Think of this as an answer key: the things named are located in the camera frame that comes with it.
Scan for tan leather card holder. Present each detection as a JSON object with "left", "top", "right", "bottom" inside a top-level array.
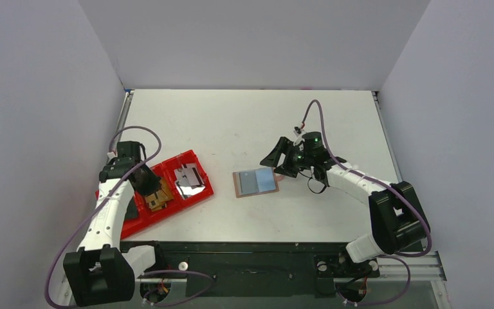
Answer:
[{"left": 232, "top": 167, "right": 282, "bottom": 198}]

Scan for silver mirrored card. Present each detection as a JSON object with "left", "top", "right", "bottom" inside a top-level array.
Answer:
[{"left": 174, "top": 163, "right": 205, "bottom": 200}]

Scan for red three-compartment bin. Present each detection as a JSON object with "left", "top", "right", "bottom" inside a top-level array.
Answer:
[{"left": 95, "top": 149, "right": 215, "bottom": 241}]

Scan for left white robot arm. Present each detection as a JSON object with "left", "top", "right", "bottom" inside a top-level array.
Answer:
[{"left": 63, "top": 141, "right": 161, "bottom": 307}]

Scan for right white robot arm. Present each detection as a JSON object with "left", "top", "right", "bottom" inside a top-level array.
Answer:
[{"left": 261, "top": 131, "right": 430, "bottom": 263}]

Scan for gold cards stack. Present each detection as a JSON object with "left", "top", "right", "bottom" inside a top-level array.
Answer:
[{"left": 144, "top": 180, "right": 174, "bottom": 212}]

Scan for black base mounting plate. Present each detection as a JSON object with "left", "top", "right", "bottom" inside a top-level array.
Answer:
[{"left": 120, "top": 241, "right": 383, "bottom": 301}]

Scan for aluminium frame rail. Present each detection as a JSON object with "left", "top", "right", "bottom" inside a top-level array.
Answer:
[{"left": 55, "top": 251, "right": 447, "bottom": 309}]

